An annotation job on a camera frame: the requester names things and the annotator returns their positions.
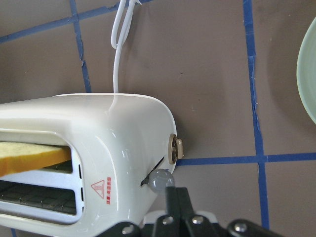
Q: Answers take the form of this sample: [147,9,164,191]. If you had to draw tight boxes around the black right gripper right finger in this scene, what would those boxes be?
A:
[176,188,280,237]

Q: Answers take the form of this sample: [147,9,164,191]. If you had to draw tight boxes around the white two-slot toaster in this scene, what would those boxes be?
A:
[0,93,177,237]

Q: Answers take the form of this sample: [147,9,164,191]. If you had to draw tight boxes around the light green plate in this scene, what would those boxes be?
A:
[296,20,316,122]

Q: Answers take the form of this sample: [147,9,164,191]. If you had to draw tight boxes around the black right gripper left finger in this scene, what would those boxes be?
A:
[99,187,181,237]

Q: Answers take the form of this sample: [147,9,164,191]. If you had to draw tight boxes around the toast slice in toaster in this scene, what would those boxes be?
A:
[0,141,71,177]

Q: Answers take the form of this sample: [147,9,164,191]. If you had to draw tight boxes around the white toaster power cord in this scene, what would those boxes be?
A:
[111,0,141,94]

